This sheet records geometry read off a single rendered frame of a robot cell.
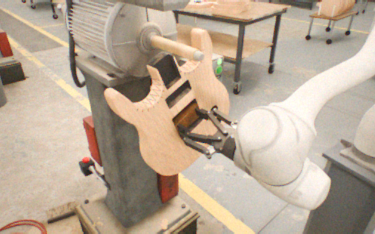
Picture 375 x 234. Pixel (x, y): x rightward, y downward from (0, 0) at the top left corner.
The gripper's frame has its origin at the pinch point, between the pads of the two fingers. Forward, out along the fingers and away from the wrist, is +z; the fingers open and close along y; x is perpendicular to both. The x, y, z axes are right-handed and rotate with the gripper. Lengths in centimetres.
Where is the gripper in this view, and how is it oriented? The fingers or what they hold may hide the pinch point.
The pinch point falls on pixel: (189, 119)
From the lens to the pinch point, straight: 83.3
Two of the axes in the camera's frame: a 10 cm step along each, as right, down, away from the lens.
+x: -2.9, -6.6, -6.9
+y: 6.9, -6.5, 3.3
